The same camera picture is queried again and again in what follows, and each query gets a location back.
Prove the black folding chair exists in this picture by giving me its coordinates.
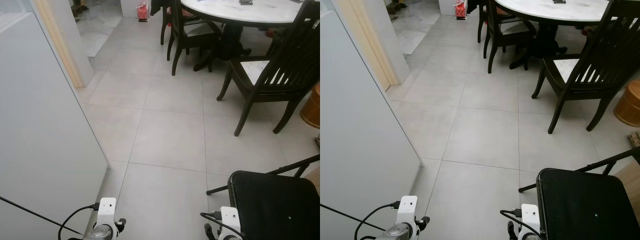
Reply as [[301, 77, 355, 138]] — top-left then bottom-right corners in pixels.
[[518, 147, 640, 240], [206, 154, 321, 240]]

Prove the white cabinet side panel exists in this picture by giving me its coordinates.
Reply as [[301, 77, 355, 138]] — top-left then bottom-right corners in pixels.
[[320, 7, 424, 240], [0, 12, 109, 240]]

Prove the orange wooden barrel stool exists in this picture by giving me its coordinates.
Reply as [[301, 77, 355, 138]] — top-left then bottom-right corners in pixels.
[[299, 82, 321, 130], [613, 79, 640, 128]]

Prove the dark wooden dining chair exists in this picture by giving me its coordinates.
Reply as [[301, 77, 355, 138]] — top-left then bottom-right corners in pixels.
[[531, 0, 640, 135], [159, 0, 224, 77], [477, 0, 539, 75], [216, 0, 321, 137]]

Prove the red patterned bag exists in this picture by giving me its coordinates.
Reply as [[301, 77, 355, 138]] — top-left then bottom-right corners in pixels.
[[453, 0, 469, 21], [136, 0, 151, 23]]

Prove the dark pair of shoes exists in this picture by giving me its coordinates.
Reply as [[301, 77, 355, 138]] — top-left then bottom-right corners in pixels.
[[69, 0, 91, 19]]

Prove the round white marble dining table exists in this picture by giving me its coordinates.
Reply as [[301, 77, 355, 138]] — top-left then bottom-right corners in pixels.
[[494, 0, 620, 71], [179, 0, 315, 72]]

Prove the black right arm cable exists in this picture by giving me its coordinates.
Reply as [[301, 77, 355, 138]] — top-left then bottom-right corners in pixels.
[[199, 210, 246, 239], [499, 208, 544, 237]]

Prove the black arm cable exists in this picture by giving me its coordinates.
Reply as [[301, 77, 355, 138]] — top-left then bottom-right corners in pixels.
[[199, 210, 246, 239], [499, 208, 544, 237], [57, 202, 101, 240], [355, 200, 402, 240]]

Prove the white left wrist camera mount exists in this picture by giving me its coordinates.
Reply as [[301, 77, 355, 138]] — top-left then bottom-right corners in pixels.
[[96, 197, 119, 237], [394, 195, 419, 234]]

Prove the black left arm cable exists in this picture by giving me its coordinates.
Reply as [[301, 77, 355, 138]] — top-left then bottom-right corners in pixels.
[[57, 202, 101, 240], [355, 200, 402, 240]]

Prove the thin black straight cable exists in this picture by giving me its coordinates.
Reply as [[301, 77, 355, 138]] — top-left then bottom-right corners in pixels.
[[320, 203, 387, 233], [0, 196, 84, 236]]

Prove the light wooden door frame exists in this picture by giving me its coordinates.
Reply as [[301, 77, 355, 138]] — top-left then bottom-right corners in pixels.
[[32, 0, 87, 89], [332, 0, 402, 93]]

